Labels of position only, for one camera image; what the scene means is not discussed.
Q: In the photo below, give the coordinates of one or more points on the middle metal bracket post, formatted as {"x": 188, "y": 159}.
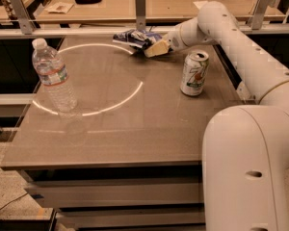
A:
{"x": 140, "y": 14}

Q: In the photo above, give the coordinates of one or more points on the small clear bottle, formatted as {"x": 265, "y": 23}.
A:
{"x": 243, "y": 91}

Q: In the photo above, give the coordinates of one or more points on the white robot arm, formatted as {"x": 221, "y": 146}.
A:
{"x": 245, "y": 148}

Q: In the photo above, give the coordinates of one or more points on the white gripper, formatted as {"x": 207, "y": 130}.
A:
{"x": 174, "y": 39}

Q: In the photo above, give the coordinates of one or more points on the black object on far table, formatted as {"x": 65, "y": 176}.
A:
{"x": 87, "y": 2}

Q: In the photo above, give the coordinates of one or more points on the upper cabinet drawer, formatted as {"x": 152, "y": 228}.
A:
{"x": 116, "y": 192}

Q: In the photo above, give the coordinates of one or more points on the tan paper packet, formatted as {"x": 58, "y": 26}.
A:
{"x": 60, "y": 7}

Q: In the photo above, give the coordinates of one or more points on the green white 7up can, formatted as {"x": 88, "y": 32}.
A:
{"x": 194, "y": 72}

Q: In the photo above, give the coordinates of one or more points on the small white paper card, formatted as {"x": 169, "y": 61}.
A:
{"x": 200, "y": 4}

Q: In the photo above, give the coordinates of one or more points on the clear plastic water bottle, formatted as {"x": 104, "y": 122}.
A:
{"x": 52, "y": 72}

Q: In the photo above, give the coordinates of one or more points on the cabinet drawer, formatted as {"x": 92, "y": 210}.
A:
{"x": 116, "y": 192}
{"x": 132, "y": 217}

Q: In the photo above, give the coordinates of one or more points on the left metal bracket post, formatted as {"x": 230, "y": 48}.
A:
{"x": 26, "y": 25}

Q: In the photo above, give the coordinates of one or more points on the right metal bracket post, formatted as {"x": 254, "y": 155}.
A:
{"x": 255, "y": 22}

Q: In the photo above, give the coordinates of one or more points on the metal bracket post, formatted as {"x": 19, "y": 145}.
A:
{"x": 140, "y": 14}
{"x": 26, "y": 25}
{"x": 255, "y": 22}

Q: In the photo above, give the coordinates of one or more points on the lower cabinet drawer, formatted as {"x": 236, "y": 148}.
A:
{"x": 132, "y": 217}

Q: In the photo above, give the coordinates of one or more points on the blue chip bag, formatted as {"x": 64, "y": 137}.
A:
{"x": 138, "y": 39}

